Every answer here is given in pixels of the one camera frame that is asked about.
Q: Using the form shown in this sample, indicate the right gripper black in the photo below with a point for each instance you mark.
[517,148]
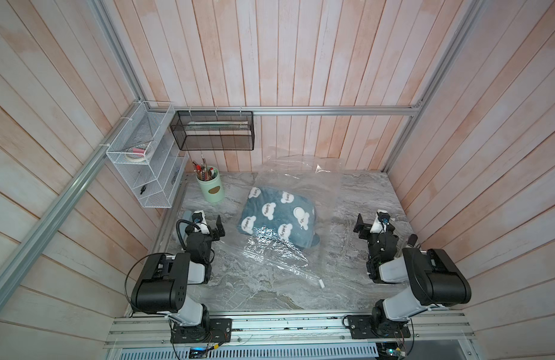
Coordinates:
[369,229]

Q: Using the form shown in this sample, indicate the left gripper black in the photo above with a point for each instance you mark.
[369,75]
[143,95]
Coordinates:
[210,231]

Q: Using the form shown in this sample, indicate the teal bear print blanket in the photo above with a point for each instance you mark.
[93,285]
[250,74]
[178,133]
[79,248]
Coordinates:
[274,214]

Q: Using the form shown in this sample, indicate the clear plastic vacuum bag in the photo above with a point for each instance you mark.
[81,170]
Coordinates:
[317,179]

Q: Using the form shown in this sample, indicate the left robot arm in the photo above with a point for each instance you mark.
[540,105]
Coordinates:
[163,283]

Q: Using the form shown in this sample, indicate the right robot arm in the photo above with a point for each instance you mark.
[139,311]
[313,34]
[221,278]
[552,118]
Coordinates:
[433,278]

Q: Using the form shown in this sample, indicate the green pen cup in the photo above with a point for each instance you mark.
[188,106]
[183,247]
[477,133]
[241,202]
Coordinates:
[211,185]

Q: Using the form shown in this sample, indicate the pens in cup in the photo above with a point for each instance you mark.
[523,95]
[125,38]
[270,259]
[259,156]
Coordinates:
[204,171]

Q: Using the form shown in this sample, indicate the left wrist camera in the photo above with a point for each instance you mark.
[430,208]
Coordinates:
[198,218]

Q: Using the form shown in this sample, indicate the black mesh wall basket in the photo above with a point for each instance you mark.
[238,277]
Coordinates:
[213,130]

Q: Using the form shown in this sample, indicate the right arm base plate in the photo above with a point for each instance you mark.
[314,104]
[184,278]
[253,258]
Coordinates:
[375,327]

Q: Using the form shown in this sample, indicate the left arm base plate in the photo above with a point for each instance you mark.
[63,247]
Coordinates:
[201,330]

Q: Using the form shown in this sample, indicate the white wire shelf rack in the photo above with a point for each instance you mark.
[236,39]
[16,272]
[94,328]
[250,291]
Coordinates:
[146,154]

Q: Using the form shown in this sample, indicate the aluminium rail base frame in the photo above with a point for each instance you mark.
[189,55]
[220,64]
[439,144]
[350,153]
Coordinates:
[330,334]

